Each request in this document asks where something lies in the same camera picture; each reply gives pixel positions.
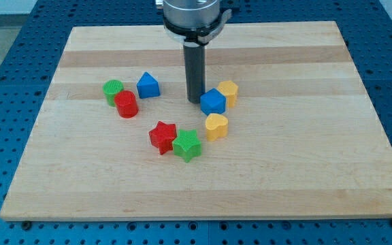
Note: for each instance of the red star block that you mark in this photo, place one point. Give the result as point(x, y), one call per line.
point(162, 136)

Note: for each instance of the yellow heart block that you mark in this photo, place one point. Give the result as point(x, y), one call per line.
point(216, 126)

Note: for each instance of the green star block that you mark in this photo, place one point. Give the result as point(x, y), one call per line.
point(187, 145)

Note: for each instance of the light wooden board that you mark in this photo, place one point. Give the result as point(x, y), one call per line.
point(304, 139)

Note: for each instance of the blue cube block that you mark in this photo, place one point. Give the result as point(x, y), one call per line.
point(213, 101)

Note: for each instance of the yellow hexagon block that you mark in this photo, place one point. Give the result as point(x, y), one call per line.
point(230, 90)

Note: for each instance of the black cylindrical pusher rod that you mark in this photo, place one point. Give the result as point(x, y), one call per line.
point(194, 62)

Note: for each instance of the blue triangular prism block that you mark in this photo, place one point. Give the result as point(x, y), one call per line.
point(147, 86)

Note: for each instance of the red cylinder block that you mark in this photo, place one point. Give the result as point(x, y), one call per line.
point(126, 104)

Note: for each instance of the green cylinder block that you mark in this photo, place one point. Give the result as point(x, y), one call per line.
point(110, 89)

